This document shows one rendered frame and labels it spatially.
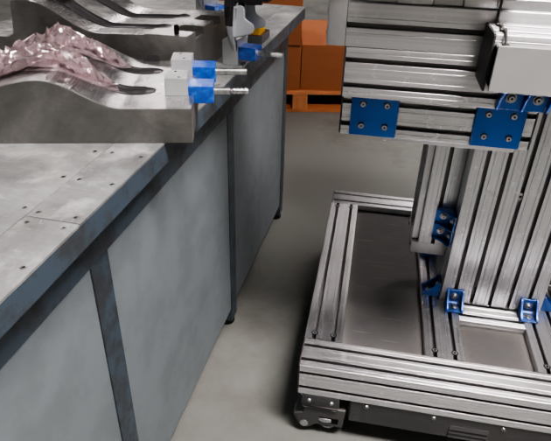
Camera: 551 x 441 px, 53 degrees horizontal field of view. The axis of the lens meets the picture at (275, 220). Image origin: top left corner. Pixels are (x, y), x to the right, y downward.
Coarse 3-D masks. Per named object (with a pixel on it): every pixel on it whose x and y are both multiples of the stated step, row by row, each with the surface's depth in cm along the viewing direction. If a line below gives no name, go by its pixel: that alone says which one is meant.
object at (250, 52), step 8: (224, 40) 118; (240, 40) 119; (224, 48) 119; (240, 48) 118; (248, 48) 118; (256, 48) 118; (224, 56) 120; (232, 56) 120; (240, 56) 119; (248, 56) 119; (256, 56) 119; (264, 56) 119; (272, 56) 119; (280, 56) 118; (224, 64) 121; (232, 64) 120; (240, 64) 121
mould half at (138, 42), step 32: (32, 0) 109; (96, 0) 121; (128, 0) 130; (0, 32) 116; (32, 32) 112; (96, 32) 109; (128, 32) 108; (160, 32) 107; (192, 32) 108; (224, 32) 126
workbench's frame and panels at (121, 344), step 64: (256, 64) 131; (256, 128) 161; (128, 192) 75; (192, 192) 115; (256, 192) 173; (64, 256) 61; (128, 256) 89; (192, 256) 121; (0, 320) 52; (64, 320) 73; (128, 320) 93; (192, 320) 127; (0, 384) 62; (64, 384) 75; (128, 384) 96; (192, 384) 135
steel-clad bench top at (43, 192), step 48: (144, 0) 184; (192, 0) 186; (0, 144) 82; (48, 144) 82; (96, 144) 83; (144, 144) 83; (0, 192) 69; (48, 192) 70; (96, 192) 70; (0, 240) 60; (48, 240) 61; (0, 288) 53
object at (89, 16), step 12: (60, 0) 116; (72, 0) 116; (108, 0) 125; (84, 12) 115; (120, 12) 122; (132, 12) 125; (108, 24) 116; (120, 24) 115; (132, 24) 115; (144, 24) 114; (156, 24) 114; (168, 24) 113
